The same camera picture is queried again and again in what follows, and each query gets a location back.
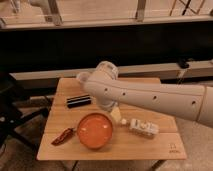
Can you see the orange bowl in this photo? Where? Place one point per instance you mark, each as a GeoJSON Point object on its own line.
{"type": "Point", "coordinates": [95, 130]}

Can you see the black rectangular box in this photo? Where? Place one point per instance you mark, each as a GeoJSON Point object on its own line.
{"type": "Point", "coordinates": [78, 101]}

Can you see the white plastic cup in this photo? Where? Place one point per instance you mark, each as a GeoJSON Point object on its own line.
{"type": "Point", "coordinates": [82, 77]}

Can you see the black chair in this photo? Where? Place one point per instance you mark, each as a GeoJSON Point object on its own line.
{"type": "Point", "coordinates": [10, 116]}

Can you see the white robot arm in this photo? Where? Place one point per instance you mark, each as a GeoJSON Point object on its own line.
{"type": "Point", "coordinates": [190, 102]}

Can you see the red chili pepper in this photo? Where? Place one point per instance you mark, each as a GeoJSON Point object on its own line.
{"type": "Point", "coordinates": [65, 135]}

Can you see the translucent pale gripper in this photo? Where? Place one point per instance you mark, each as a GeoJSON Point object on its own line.
{"type": "Point", "coordinates": [115, 114]}

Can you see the wooden folding table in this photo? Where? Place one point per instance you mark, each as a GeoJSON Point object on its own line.
{"type": "Point", "coordinates": [124, 145]}

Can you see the small white cube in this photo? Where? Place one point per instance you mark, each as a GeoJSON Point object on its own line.
{"type": "Point", "coordinates": [124, 122]}

